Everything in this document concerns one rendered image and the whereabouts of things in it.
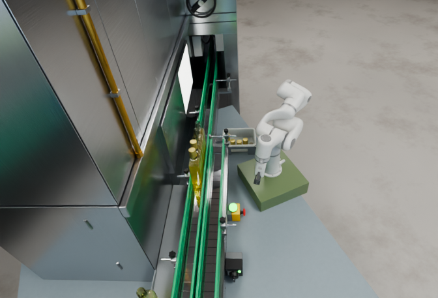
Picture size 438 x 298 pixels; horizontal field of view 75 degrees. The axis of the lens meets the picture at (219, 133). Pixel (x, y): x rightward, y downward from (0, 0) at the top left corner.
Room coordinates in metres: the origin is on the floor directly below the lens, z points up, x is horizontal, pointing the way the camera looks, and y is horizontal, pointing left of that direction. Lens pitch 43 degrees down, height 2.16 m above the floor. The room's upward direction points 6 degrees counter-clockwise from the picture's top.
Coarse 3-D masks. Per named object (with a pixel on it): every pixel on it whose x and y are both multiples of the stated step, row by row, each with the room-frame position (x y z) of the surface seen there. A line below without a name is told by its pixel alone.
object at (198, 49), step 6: (192, 36) 2.27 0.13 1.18; (198, 36) 2.26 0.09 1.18; (216, 36) 2.22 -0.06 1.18; (222, 36) 2.22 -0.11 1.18; (192, 42) 2.27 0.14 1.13; (198, 42) 2.26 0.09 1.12; (216, 42) 2.22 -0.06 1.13; (222, 42) 2.22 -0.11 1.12; (198, 48) 2.26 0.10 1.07; (216, 48) 2.22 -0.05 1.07; (222, 48) 2.22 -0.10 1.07; (198, 54) 2.26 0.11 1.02
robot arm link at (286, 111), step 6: (282, 108) 1.10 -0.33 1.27; (288, 108) 1.09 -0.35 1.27; (294, 108) 1.10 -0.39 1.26; (270, 114) 1.09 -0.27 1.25; (276, 114) 1.09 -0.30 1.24; (282, 114) 1.09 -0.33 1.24; (288, 114) 1.08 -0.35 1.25; (294, 114) 1.08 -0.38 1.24; (264, 120) 1.06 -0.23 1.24; (270, 120) 1.10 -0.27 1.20; (258, 126) 1.03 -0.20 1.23; (264, 126) 1.02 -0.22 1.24; (270, 126) 1.02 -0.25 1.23; (258, 132) 1.01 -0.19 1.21; (264, 132) 1.00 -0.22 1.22
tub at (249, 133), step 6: (228, 132) 1.46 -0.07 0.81; (234, 132) 1.46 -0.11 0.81; (240, 132) 1.45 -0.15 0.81; (246, 132) 1.45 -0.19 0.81; (252, 132) 1.44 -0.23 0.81; (222, 138) 1.38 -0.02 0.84; (234, 138) 1.44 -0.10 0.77; (240, 138) 1.44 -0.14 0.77; (252, 138) 1.42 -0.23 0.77; (252, 144) 1.30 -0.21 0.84
